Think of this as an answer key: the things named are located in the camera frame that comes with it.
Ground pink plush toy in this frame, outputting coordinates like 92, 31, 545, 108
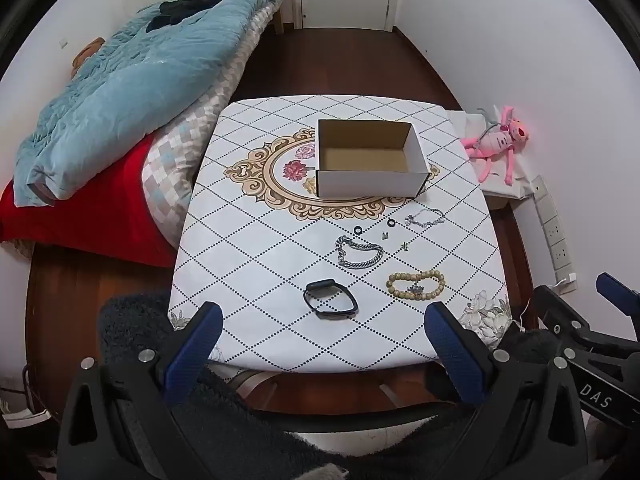
460, 105, 530, 184

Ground brown plush toy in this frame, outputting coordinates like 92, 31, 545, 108
71, 37, 106, 68

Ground red blanket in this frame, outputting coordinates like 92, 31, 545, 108
0, 135, 177, 268

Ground black clothes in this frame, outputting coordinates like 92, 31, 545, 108
146, 0, 232, 32

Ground black smart band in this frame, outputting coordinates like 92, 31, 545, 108
304, 278, 359, 320

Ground white wall socket strip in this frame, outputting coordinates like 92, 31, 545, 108
530, 175, 572, 271

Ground checkered bedsheet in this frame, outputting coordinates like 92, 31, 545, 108
141, 0, 283, 248

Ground white diamond-print tablecloth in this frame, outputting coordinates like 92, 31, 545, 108
167, 94, 512, 373

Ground thin silver chain bracelet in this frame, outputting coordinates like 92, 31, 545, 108
404, 208, 447, 228

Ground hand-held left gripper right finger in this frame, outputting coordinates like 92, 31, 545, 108
424, 301, 588, 480

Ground cardboard box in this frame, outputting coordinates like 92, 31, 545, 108
316, 119, 432, 200

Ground light blue duvet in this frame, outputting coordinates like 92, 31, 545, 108
14, 0, 296, 208

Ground thick silver chain bracelet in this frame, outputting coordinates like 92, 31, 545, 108
335, 235, 385, 270

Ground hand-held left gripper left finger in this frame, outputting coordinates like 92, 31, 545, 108
57, 301, 224, 480

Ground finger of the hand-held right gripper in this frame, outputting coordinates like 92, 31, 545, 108
531, 284, 640, 361
596, 272, 640, 312

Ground person's dark fuzzy clothing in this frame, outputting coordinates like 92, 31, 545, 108
97, 292, 566, 480

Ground wooden beaded bracelet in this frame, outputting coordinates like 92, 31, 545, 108
386, 270, 446, 303

